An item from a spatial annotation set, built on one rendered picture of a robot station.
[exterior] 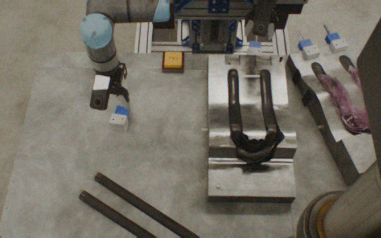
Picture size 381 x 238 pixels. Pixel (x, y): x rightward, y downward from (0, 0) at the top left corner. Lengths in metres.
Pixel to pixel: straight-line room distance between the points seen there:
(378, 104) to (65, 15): 2.70
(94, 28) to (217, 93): 0.51
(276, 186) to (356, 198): 0.87
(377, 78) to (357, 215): 0.20
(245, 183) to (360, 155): 0.35
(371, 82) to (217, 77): 1.14
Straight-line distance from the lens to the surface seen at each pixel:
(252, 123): 1.31
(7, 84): 2.70
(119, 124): 1.40
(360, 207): 0.46
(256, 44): 1.60
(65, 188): 1.40
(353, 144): 1.38
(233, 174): 1.31
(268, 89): 1.44
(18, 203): 1.43
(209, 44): 2.19
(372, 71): 0.32
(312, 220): 0.57
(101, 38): 1.07
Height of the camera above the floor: 2.07
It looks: 61 degrees down
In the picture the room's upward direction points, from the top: straight up
